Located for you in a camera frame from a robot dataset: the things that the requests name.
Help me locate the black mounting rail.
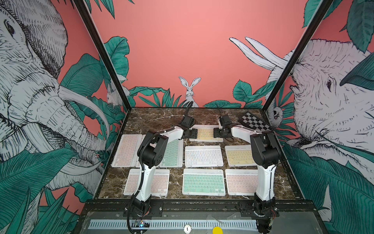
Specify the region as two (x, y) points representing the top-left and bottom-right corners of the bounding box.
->
(80, 199), (318, 219)

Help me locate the pink keyboard front right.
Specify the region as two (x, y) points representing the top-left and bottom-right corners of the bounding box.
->
(225, 169), (258, 196)

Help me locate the yellow keyboard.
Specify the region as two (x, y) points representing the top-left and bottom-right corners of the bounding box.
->
(190, 125), (224, 142)
(225, 145), (257, 167)

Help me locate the pink keyboard front left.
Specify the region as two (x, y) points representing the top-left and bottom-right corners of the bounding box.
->
(123, 169), (170, 197)

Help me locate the pink keyboard far left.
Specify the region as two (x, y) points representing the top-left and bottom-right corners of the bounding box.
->
(111, 134), (142, 167)

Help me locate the green keyboard front centre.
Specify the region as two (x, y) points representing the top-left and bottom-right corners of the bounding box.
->
(182, 168), (226, 197)

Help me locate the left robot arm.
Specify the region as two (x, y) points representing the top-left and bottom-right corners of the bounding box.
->
(128, 115), (197, 216)

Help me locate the yellow round button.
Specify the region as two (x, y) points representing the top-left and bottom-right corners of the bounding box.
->
(212, 227), (223, 234)

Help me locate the black frame post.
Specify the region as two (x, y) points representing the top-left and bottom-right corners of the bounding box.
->
(74, 0), (132, 112)
(262, 0), (333, 112)

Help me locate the white keyboard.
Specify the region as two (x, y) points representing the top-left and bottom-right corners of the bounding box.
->
(185, 145), (224, 168)

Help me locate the white vented strip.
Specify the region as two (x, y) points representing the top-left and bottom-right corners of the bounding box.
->
(88, 219), (257, 231)

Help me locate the black frame post left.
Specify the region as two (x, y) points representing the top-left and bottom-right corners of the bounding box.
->
(74, 0), (132, 112)

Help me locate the black frame post right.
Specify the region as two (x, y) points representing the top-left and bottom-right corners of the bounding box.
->
(262, 0), (333, 112)

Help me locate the checkerboard calibration plate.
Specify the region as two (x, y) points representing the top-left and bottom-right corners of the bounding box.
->
(238, 112), (273, 132)

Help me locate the green keyboard upright left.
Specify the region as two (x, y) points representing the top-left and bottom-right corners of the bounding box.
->
(158, 139), (184, 168)

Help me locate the pink keyboard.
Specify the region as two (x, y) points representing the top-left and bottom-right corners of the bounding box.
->
(225, 169), (258, 196)
(123, 169), (170, 197)
(111, 134), (142, 167)
(135, 135), (147, 168)

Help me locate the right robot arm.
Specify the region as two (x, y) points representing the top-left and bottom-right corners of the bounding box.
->
(213, 115), (281, 218)

